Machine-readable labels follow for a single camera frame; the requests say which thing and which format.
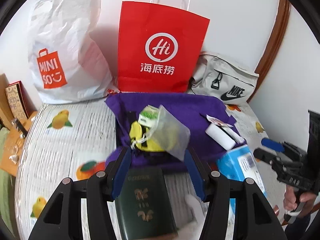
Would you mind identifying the yellow mesh pouch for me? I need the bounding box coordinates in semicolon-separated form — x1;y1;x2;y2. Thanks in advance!
129;121;164;152

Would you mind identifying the grey Nike waist bag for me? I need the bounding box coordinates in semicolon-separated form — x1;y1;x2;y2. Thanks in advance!
190;51;259;106

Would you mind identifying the brown patterned book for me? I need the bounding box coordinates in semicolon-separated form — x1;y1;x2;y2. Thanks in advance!
5;81;29;120

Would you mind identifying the green wet wipes packet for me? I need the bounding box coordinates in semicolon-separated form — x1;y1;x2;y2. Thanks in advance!
138;105;159;128

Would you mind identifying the fruit print snack packet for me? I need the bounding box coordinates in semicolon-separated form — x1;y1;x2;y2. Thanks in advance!
206;114;233;128

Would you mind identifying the dark green gold tea box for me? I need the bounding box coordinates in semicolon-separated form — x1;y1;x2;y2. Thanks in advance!
115;167;178;239

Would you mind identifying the brown wooden door frame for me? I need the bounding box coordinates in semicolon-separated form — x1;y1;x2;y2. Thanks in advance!
247;0;291;102

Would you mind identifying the translucent drawstring pouch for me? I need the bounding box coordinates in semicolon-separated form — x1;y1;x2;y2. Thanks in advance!
130;104;191;161

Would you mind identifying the white Miniso plastic bag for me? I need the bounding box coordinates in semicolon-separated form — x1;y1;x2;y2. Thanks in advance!
28;0;118;104

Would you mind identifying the red Haidilao paper bag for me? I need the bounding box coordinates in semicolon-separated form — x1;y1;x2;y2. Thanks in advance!
118;1;210;93

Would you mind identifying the white foam wrap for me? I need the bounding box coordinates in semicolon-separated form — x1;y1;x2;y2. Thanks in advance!
205;124;245;151

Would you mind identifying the blue tissue box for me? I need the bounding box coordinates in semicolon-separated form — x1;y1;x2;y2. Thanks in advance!
216;145;267;221

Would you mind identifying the person's right hand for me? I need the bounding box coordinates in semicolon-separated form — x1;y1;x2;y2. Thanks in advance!
283;185;317;217

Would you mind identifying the purple towel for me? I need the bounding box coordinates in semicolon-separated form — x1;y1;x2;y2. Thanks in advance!
106;93;245;173

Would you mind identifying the white sock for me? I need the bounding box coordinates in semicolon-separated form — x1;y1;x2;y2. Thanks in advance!
180;194;205;233

